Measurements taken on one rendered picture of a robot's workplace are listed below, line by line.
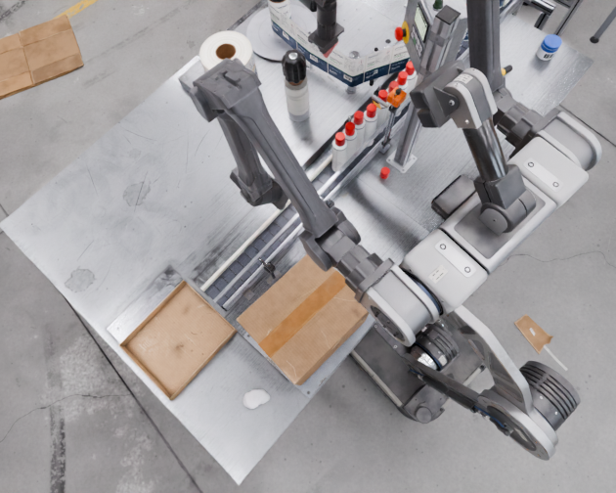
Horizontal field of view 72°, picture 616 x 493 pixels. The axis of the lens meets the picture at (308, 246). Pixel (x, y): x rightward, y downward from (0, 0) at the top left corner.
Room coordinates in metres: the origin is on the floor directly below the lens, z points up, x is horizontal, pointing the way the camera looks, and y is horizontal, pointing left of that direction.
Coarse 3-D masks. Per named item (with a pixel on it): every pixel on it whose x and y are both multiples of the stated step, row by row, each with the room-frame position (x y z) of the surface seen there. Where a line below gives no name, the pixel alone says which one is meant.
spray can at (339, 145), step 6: (336, 138) 0.77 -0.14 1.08; (342, 138) 0.77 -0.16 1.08; (336, 144) 0.77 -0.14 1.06; (342, 144) 0.76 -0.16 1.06; (336, 150) 0.76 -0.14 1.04; (342, 150) 0.75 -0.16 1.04; (336, 156) 0.76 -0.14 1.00; (342, 156) 0.75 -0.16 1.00; (336, 162) 0.75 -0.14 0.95; (342, 162) 0.75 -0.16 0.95; (336, 168) 0.75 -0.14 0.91
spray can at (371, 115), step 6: (372, 108) 0.87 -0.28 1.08; (366, 114) 0.87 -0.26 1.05; (372, 114) 0.85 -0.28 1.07; (366, 120) 0.85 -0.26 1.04; (372, 120) 0.85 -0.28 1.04; (366, 126) 0.85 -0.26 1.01; (372, 126) 0.85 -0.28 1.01; (366, 132) 0.85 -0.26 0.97; (372, 132) 0.85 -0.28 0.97; (366, 138) 0.85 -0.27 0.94; (372, 144) 0.85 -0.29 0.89
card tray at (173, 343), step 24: (192, 288) 0.40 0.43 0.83; (168, 312) 0.33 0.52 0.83; (192, 312) 0.32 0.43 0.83; (216, 312) 0.30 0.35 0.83; (144, 336) 0.25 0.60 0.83; (168, 336) 0.24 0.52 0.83; (192, 336) 0.23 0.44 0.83; (216, 336) 0.22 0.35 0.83; (144, 360) 0.17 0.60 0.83; (168, 360) 0.16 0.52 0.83; (192, 360) 0.15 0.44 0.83; (168, 384) 0.08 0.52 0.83
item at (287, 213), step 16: (464, 48) 1.24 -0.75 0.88; (384, 128) 0.92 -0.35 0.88; (320, 176) 0.75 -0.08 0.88; (288, 208) 0.64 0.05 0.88; (272, 224) 0.58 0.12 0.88; (256, 240) 0.53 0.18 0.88; (240, 256) 0.48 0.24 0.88; (224, 272) 0.43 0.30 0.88; (208, 288) 0.38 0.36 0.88; (224, 288) 0.37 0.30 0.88
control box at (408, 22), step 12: (408, 0) 0.96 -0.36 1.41; (420, 0) 0.89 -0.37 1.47; (432, 0) 0.87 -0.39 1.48; (444, 0) 0.87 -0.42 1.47; (456, 0) 0.86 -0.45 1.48; (408, 12) 0.94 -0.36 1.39; (432, 12) 0.84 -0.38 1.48; (408, 24) 0.93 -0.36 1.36; (408, 36) 0.91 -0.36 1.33; (456, 36) 0.81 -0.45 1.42; (408, 48) 0.89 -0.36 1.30; (456, 48) 0.81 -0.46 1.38; (420, 60) 0.81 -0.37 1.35
